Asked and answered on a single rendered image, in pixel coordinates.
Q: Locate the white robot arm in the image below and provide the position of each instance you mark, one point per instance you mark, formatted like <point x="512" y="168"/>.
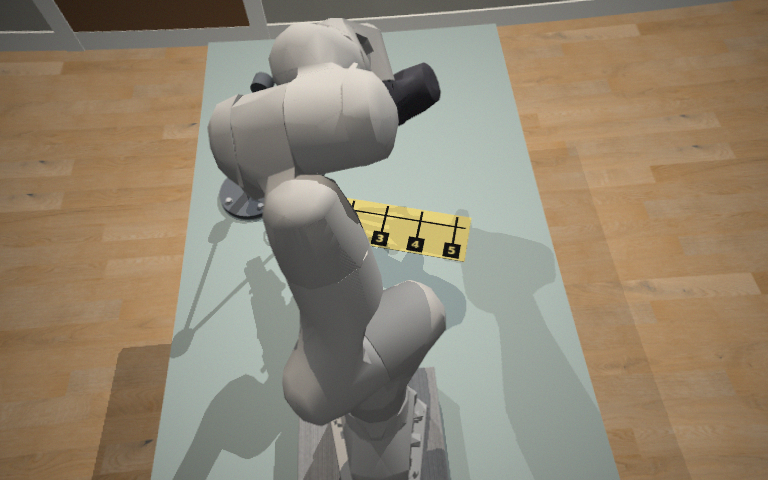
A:
<point x="357" y="342"/>

